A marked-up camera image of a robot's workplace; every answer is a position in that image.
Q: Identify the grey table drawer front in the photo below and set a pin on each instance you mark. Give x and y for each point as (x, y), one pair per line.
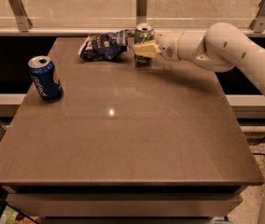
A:
(125, 205)

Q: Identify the blue crumpled chip bag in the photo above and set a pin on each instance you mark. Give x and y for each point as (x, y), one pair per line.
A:
(104, 47)

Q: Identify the colourful package under table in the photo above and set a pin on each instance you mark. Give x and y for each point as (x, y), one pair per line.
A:
(11, 216)

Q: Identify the middle metal railing bracket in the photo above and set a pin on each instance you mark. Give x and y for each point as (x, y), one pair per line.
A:
(141, 10)

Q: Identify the green soda can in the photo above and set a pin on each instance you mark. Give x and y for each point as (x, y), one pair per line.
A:
(143, 33)

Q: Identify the left metal railing bracket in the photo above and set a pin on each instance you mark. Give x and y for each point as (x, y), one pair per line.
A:
(22, 19)

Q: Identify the blue Pepsi can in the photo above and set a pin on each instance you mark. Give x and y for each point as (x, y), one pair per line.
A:
(45, 77)

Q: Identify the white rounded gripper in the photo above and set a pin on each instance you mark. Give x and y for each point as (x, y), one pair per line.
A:
(167, 47)

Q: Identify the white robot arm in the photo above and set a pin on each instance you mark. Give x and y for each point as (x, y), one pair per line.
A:
(219, 49)

